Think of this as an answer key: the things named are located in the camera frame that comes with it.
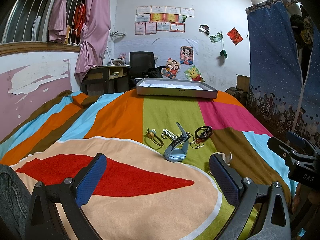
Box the green photos on wall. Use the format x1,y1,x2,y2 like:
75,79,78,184
209,32,223,43

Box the light blue wristwatch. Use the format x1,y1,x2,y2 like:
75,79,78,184
164,122,190,163

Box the cartoon family poster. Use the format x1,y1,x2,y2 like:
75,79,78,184
161,58,180,79

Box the black office chair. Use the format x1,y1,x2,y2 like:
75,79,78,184
128,51,162,90

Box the black hair tie orange charm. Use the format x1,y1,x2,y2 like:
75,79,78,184
146,129,164,147

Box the pink curtain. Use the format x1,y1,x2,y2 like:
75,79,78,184
48,0,111,83

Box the yellow bear poster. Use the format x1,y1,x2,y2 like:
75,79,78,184
184,66,204,82

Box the wooden desk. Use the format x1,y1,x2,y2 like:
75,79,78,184
80,65,131,94

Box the blue dotted fabric wardrobe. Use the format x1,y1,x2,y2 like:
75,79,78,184
246,0,319,144

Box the green hanging brush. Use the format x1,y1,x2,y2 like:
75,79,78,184
220,38,228,59

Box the anime character poster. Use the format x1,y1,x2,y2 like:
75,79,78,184
180,46,194,65

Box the red square paper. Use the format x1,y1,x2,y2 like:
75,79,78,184
227,28,243,46

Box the brown cardboard box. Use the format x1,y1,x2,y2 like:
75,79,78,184
236,74,250,94

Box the colourful striped bed blanket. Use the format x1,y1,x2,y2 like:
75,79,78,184
1,90,297,239

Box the black beaded bracelet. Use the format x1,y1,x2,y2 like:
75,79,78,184
194,125,213,140

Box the wall certificates group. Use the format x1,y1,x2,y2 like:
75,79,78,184
135,5,195,35

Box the person's right hand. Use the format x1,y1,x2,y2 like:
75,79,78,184
291,183,320,213

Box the grey shallow tray box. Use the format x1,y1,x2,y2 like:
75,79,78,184
136,78,218,99

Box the white hair clip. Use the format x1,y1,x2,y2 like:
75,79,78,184
161,129,178,141

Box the jeans-clad leg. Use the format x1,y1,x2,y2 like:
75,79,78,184
1,164,31,239

